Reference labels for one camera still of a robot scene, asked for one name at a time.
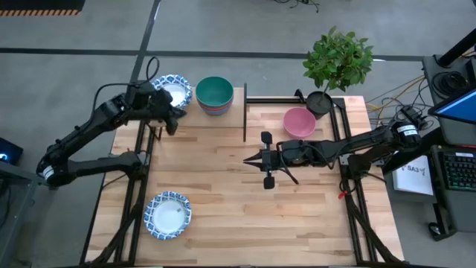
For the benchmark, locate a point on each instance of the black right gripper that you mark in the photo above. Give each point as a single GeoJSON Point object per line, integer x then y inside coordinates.
{"type": "Point", "coordinates": [268, 156]}

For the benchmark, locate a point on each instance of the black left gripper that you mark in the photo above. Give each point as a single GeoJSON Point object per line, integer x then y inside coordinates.
{"type": "Point", "coordinates": [161, 106]}

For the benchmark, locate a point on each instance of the blue white patterned paper plate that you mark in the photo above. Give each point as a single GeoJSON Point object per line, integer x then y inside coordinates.
{"type": "Point", "coordinates": [167, 216]}
{"type": "Point", "coordinates": [178, 91]}

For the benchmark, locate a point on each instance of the blue plastic bowl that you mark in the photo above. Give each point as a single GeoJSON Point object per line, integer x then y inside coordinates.
{"type": "Point", "coordinates": [215, 112]}

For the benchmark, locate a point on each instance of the red plastic bowl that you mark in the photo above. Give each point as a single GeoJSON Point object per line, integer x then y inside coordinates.
{"type": "Point", "coordinates": [215, 109]}

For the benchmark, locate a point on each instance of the green plastic bowl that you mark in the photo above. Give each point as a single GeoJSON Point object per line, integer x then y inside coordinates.
{"type": "Point", "coordinates": [214, 91]}

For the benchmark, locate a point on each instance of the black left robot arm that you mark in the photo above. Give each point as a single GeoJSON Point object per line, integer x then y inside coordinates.
{"type": "Point", "coordinates": [93, 123]}

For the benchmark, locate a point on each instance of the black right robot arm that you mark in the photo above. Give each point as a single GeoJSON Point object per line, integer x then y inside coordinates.
{"type": "Point", "coordinates": [353, 143]}

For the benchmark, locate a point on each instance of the pink plastic bowl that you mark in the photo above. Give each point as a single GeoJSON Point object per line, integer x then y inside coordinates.
{"type": "Point", "coordinates": [299, 123]}

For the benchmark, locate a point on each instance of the black plant pot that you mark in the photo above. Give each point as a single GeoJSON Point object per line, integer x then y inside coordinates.
{"type": "Point", "coordinates": [319, 104]}

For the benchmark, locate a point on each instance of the red clip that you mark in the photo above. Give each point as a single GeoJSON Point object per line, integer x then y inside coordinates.
{"type": "Point", "coordinates": [343, 194]}

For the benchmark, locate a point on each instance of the green leafy plant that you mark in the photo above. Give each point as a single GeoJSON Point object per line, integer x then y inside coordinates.
{"type": "Point", "coordinates": [338, 59]}

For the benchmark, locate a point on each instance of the white paper sheet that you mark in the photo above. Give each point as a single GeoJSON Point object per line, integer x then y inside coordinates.
{"type": "Point", "coordinates": [413, 175]}

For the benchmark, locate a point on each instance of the black power adapter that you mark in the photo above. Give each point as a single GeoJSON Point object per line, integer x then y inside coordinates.
{"type": "Point", "coordinates": [413, 115]}

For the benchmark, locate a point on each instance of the black device with blue light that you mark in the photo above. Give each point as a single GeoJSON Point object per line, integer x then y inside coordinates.
{"type": "Point", "coordinates": [9, 150]}

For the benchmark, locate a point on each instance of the black mat with hazard stripe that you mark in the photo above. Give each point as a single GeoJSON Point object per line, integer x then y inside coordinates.
{"type": "Point", "coordinates": [37, 4]}

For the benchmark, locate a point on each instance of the grey metal stand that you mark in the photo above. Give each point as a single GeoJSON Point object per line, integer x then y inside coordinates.
{"type": "Point", "coordinates": [15, 208]}

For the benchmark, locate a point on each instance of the black keyboard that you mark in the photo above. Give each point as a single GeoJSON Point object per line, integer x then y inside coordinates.
{"type": "Point", "coordinates": [461, 171]}

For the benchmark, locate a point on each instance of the laptop with blue screen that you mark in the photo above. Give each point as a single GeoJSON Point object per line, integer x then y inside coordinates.
{"type": "Point", "coordinates": [455, 108]}

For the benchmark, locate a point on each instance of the grey equipment cart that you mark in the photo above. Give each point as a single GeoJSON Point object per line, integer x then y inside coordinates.
{"type": "Point", "coordinates": [457, 208]}

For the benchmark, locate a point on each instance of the black pole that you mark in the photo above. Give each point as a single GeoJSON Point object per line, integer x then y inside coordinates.
{"type": "Point", "coordinates": [459, 46]}

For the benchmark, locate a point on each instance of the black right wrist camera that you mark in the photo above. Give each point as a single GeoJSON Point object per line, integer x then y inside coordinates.
{"type": "Point", "coordinates": [295, 152]}

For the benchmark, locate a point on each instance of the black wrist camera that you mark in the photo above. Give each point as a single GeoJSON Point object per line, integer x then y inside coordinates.
{"type": "Point", "coordinates": [139, 95]}
{"type": "Point", "coordinates": [295, 152]}

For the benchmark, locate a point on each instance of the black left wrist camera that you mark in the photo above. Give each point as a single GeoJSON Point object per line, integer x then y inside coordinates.
{"type": "Point", "coordinates": [139, 95]}

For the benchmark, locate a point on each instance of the black aluminium extrusion frame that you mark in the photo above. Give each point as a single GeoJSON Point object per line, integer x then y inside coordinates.
{"type": "Point", "coordinates": [275, 100]}
{"type": "Point", "coordinates": [126, 223]}

